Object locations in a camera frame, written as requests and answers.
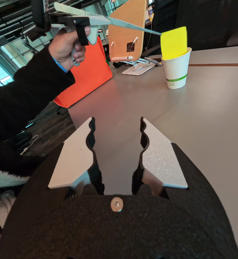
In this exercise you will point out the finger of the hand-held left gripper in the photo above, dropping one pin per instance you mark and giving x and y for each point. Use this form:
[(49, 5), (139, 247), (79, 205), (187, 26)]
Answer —
[(99, 21)]

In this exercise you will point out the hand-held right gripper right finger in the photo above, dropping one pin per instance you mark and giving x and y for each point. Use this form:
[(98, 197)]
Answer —
[(163, 161)]

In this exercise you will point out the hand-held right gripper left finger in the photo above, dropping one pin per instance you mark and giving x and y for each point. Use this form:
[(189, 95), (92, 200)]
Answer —
[(74, 161)]

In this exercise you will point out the metal tweezers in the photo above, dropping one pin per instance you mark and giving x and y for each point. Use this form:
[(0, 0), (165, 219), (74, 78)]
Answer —
[(131, 25)]

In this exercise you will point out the yellow sticky note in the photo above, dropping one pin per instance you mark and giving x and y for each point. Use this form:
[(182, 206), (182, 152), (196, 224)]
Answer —
[(173, 42)]

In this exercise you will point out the white paper cup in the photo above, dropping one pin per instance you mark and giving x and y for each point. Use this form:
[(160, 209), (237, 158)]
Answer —
[(176, 74)]

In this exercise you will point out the person's left forearm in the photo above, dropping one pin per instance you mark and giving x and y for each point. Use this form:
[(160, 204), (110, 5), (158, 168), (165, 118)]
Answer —
[(25, 97)]

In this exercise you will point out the grey desk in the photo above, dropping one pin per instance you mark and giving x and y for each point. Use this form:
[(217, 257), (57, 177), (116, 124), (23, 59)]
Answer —
[(202, 121)]

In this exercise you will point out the person's left hand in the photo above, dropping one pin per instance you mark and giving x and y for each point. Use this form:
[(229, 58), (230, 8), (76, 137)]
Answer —
[(64, 46)]

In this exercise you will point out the wooden tablet stand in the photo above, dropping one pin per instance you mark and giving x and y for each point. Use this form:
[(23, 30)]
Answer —
[(127, 20)]

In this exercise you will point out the blue wristband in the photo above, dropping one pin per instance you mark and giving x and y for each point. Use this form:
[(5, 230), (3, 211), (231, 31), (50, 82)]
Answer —
[(60, 65)]

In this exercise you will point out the orange felt bag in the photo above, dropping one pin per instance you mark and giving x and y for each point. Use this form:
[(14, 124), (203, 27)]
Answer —
[(90, 70)]

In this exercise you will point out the white wipes container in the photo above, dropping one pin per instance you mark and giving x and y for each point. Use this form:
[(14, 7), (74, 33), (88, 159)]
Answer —
[(151, 13)]

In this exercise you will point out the grey yellow scissors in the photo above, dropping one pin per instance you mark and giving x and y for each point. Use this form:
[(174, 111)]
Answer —
[(153, 61)]

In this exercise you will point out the person's dark jacket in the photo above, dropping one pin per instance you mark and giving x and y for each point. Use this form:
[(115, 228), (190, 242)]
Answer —
[(5, 172)]

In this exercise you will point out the black mesh office chair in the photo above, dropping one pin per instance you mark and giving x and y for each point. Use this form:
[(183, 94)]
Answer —
[(191, 24)]

